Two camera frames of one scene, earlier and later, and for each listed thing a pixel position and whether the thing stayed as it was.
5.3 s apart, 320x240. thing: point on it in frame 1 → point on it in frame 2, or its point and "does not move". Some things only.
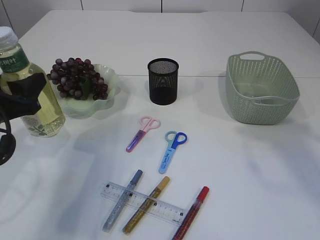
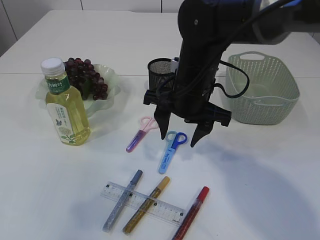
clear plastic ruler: x=144 y=202 does not move
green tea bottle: x=49 y=121 → x=65 y=107
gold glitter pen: x=144 y=206 does not move
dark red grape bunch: x=77 y=78 does not move
